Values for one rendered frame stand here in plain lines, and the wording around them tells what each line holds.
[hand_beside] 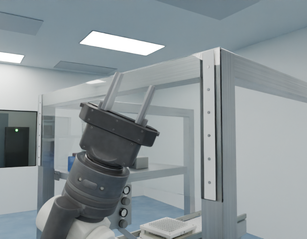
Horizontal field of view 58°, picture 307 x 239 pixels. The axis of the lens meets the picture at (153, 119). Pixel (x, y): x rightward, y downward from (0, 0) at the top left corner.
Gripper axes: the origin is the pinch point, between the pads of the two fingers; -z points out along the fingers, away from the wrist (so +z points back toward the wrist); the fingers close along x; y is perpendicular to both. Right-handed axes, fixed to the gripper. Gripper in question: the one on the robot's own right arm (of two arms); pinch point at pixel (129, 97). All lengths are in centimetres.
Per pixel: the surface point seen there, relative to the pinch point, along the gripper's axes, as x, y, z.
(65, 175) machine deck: 27, 78, 49
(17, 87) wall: 297, 484, 96
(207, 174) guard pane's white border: -19.6, 20.7, 10.6
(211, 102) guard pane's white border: -14.1, 22.1, -4.6
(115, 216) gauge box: -1, 72, 54
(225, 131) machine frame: -19.4, 21.1, 0.2
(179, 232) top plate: -36, 109, 66
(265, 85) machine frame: -28, 39, -15
